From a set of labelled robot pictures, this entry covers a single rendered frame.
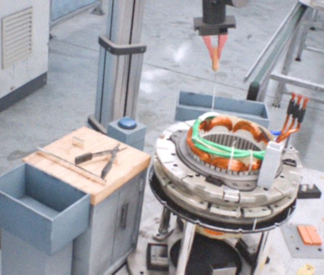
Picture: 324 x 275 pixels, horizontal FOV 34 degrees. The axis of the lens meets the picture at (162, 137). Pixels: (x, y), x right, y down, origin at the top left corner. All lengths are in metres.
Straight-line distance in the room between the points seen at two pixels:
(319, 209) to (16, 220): 0.94
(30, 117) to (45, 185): 2.46
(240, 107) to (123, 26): 0.40
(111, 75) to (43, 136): 1.90
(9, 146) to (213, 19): 2.13
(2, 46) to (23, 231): 2.46
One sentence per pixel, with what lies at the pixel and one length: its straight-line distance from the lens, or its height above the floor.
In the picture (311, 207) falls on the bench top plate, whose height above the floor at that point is 0.78.
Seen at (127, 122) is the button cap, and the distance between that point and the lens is 1.33.
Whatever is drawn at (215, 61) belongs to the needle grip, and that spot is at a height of 1.20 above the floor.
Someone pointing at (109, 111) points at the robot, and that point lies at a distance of 1.51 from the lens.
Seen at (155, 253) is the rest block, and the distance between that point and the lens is 1.27.
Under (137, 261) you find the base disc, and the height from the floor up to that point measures 0.80.
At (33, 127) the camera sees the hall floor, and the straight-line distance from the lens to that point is 3.43.
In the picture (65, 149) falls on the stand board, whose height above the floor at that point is 1.06.
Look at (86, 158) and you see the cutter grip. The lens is 1.09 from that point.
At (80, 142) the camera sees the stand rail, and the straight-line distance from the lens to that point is 1.16.
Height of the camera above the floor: 1.67
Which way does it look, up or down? 29 degrees down
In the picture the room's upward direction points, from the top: 8 degrees clockwise
